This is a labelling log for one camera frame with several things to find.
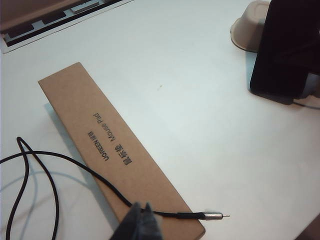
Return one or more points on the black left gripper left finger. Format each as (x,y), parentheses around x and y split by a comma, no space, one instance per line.
(130,227)

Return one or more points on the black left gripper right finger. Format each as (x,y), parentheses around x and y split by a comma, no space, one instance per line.
(151,227)

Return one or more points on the long brown cardboard box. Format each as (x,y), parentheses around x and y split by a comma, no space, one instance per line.
(112,130)

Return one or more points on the grey-brown fabric desk divider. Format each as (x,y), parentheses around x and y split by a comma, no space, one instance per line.
(25,12)

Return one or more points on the beige pulp tray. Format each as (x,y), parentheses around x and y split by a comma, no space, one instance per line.
(247,27)

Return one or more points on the black smartphone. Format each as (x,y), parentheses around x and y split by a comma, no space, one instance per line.
(282,50)

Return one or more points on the white keyboard with dark keys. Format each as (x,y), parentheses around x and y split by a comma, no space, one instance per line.
(15,32)

